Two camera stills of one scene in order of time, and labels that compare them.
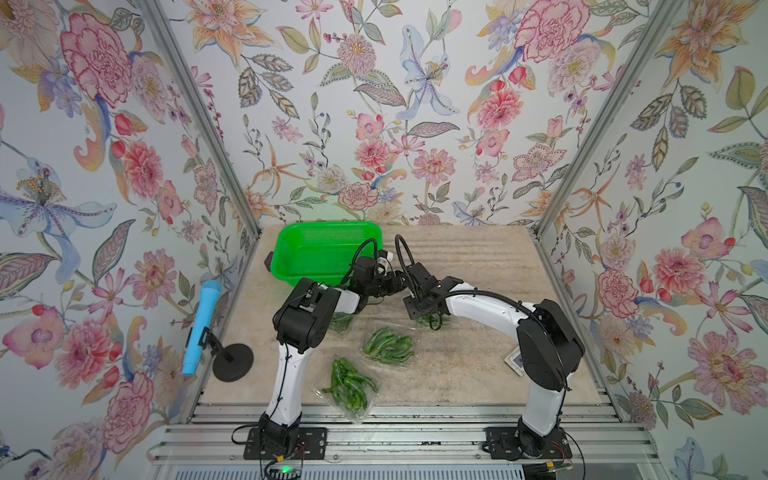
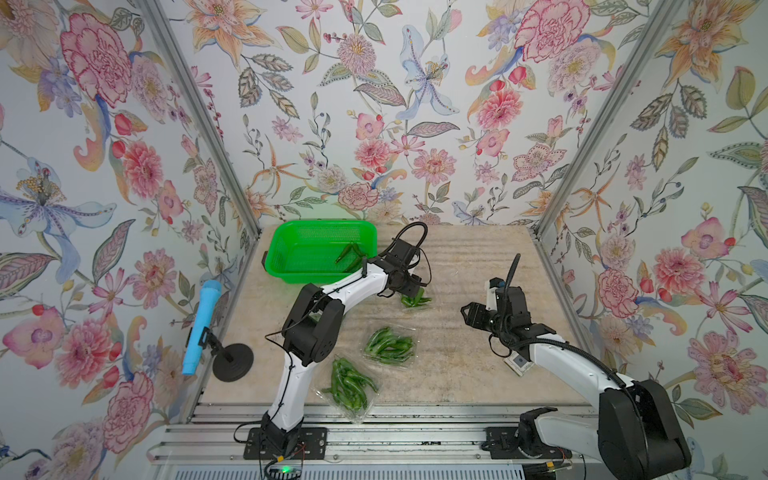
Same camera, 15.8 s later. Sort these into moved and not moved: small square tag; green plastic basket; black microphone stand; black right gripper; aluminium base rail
Moved: black right gripper
Not moved: aluminium base rail; green plastic basket; small square tag; black microphone stand
